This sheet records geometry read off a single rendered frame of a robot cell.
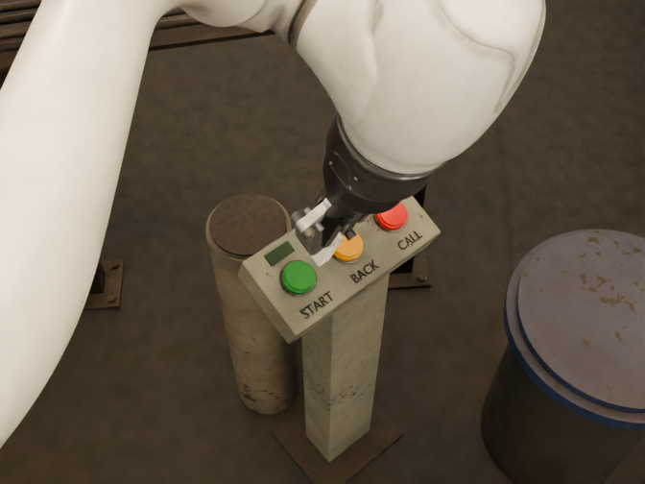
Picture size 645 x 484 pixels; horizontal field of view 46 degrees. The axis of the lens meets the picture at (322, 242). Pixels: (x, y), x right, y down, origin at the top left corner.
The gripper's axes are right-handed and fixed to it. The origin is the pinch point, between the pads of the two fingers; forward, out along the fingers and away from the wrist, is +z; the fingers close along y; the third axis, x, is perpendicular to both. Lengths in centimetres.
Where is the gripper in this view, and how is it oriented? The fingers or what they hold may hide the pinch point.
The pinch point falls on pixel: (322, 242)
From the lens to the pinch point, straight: 78.4
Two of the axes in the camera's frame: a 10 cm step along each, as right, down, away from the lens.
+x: 6.0, 7.9, -1.5
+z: -2.2, 3.4, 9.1
